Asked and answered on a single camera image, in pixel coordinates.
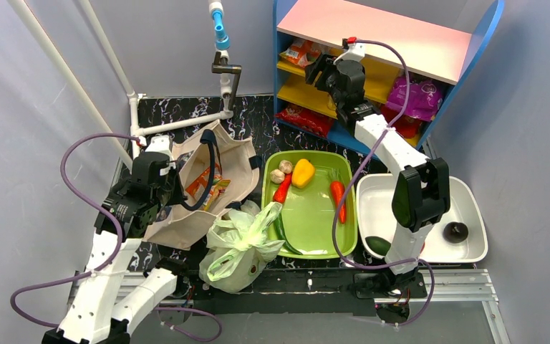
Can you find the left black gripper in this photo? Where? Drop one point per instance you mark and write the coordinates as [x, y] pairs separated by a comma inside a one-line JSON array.
[[175, 190]]

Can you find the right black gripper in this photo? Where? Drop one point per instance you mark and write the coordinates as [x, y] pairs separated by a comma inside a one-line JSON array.
[[319, 72]]

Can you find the orange snack bag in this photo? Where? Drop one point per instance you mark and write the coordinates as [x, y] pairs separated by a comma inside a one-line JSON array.
[[303, 53]]

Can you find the beige canvas tote bag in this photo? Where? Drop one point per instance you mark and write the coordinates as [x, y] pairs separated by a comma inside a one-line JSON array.
[[240, 164]]

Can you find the translucent white plastic bag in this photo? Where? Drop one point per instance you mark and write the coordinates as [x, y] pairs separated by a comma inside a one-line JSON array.
[[239, 247]]

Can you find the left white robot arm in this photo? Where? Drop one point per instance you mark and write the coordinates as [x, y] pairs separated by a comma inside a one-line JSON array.
[[96, 316]]

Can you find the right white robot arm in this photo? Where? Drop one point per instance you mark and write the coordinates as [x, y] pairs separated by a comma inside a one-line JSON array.
[[422, 188]]

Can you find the red snack bag left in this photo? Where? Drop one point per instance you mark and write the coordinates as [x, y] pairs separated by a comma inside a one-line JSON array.
[[306, 119]]

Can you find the red snack bag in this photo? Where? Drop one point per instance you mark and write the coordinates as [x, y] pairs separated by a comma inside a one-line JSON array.
[[406, 126], [306, 119]]

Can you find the red snack bag right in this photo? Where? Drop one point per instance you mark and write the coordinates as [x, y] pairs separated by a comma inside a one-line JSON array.
[[406, 126]]

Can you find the purple snack bag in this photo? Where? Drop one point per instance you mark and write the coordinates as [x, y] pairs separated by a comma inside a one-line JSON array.
[[426, 97]]

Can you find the garlic bulb upper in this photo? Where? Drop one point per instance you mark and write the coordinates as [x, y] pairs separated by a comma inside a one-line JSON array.
[[286, 166]]

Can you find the garlic bulb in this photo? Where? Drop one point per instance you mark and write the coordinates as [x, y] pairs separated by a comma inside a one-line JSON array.
[[277, 176], [286, 166]]

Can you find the yellow bell pepper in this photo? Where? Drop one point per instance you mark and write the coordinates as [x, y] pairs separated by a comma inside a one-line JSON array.
[[303, 173]]

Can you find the colourful shelf unit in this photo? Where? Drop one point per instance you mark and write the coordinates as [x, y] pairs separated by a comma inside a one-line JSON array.
[[429, 50]]

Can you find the garlic bulb lower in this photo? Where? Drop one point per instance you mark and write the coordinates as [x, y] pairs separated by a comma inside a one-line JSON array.
[[277, 176]]

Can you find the orange carrot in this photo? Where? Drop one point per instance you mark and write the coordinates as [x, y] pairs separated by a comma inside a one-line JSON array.
[[337, 189]]

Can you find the red chili pepper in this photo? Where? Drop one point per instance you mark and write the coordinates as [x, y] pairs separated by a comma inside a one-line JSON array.
[[280, 194]]

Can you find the green plastic tray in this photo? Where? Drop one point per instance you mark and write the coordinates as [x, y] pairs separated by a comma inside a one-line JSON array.
[[307, 213]]

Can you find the green chili pepper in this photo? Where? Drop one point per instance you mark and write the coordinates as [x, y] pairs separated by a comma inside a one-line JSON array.
[[281, 235]]

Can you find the white plastic tray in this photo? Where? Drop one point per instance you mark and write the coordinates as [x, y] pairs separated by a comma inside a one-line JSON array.
[[376, 219]]

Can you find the dark green avocado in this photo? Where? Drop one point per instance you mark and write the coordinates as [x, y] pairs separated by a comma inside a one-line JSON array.
[[378, 245]]

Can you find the dark mangosteen fruit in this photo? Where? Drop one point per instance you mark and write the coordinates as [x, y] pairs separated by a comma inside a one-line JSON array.
[[455, 232]]

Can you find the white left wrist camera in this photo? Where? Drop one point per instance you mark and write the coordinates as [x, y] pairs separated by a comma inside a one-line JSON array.
[[156, 144]]

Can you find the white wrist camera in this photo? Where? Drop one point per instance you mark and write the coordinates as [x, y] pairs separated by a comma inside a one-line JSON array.
[[353, 50], [156, 144]]

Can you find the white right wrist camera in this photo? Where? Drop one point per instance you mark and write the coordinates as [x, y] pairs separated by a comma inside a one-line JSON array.
[[353, 50]]

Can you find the white pvc pipe frame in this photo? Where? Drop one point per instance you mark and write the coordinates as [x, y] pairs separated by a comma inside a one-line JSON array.
[[229, 73]]

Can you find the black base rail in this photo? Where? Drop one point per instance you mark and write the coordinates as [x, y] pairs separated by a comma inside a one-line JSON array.
[[296, 291]]

